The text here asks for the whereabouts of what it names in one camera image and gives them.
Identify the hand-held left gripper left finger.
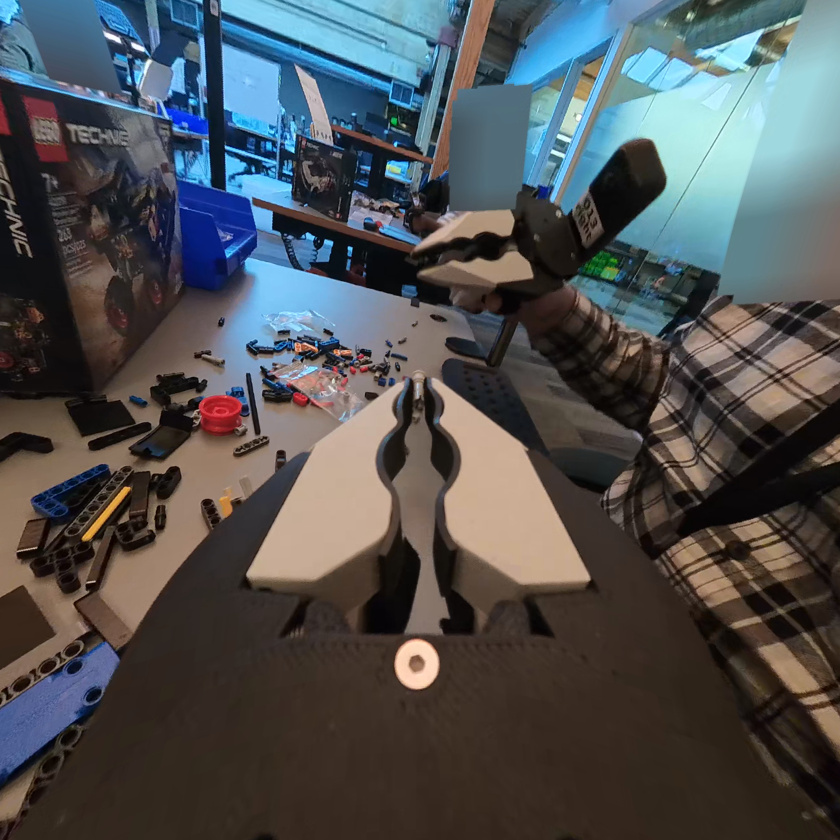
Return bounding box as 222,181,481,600
245,381,419,634

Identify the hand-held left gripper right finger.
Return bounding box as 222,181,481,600
424,379,592,634

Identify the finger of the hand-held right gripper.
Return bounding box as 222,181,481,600
416,251,534,291
410,209,521,263

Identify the person's right hand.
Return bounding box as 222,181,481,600
481,286,580,337

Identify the shelf with green packets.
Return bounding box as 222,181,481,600
577,249,623,284

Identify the clear plastic parts bag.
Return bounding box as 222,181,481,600
262,310,336,332
272,364,365,421

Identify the red and blue pin cluster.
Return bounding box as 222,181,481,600
348,336,411,388

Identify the cluttered work table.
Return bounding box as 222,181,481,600
252,125,447,296

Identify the red toy wheel hub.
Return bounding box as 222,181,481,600
198,394,245,435

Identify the black toy car set box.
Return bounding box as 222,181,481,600
292,134,358,221

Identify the black panel with tab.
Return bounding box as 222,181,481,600
129,410,193,460

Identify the blue and black brick cluster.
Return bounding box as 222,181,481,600
246,335,342,355

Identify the black connector cluster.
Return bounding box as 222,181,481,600
151,372,207,408

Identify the yellow toy axle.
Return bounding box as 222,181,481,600
82,486,132,542

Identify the black studded toy beam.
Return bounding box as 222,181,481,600
74,591,135,651

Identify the black square toy panel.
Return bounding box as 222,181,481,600
66,395,137,437

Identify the person's plaid shirt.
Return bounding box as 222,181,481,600
604,295,840,808

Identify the blue angled toy beam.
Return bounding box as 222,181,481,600
31,464,111,524

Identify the pile of black toy beams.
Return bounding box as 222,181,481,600
16,464,182,595

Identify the blue storage bin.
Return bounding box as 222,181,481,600
177,180,258,291

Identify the black metal pole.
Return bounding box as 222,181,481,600
203,0,227,191

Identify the black angled toy beam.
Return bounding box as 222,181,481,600
0,432,55,463

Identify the dark triangular toy panel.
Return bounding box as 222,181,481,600
0,585,56,670

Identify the grey studded toy beam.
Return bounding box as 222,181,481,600
0,640,86,706

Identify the blue flat toy panel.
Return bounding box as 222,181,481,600
0,643,120,788

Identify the toy truck set box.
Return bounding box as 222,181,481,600
0,79,186,395

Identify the black angled toy frame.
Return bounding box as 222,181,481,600
0,722,86,834

